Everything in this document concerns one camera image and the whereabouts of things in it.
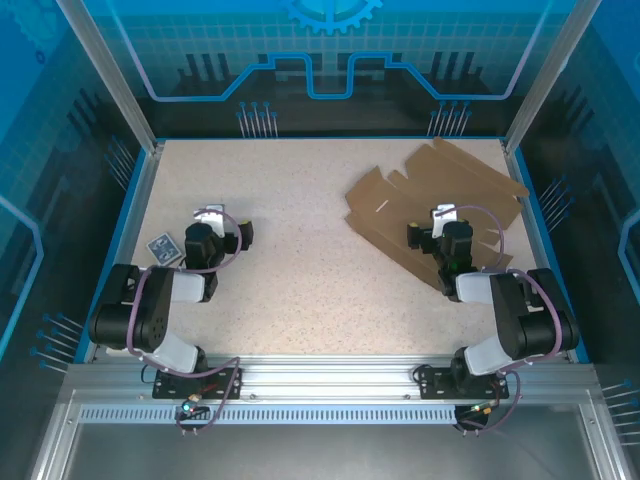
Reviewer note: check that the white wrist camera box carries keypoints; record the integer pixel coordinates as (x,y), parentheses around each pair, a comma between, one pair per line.
(445,216)
(216,217)

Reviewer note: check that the blue playing card deck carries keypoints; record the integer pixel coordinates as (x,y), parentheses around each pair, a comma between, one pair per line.
(163,248)

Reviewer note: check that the grey metal lower tray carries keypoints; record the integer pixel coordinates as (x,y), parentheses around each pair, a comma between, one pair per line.
(325,450)

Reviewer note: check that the brown cardboard paper box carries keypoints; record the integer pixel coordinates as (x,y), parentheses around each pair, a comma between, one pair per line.
(400,215)

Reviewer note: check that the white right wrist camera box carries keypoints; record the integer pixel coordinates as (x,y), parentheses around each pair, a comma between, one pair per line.
(445,216)

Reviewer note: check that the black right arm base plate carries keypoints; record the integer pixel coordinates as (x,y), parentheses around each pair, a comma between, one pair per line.
(432,382)

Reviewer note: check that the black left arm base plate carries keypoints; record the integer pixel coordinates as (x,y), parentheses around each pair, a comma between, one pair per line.
(165,390)

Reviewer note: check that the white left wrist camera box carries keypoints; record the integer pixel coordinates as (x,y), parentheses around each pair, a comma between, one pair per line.
(216,217)

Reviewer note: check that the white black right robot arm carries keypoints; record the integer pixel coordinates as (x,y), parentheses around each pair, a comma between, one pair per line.
(525,320)

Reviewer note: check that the aluminium frame post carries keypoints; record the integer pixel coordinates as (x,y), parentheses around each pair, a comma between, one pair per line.
(548,75)
(115,75)

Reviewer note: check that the yellow power connector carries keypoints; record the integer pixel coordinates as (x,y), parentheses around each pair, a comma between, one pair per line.
(482,407)
(191,400)

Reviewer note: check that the aluminium mounting rail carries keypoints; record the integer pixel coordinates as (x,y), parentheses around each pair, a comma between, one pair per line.
(325,375)

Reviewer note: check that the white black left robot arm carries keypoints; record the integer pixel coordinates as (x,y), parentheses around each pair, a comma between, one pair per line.
(150,320)

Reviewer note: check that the blue table edge border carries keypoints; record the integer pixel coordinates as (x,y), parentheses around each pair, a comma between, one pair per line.
(84,350)

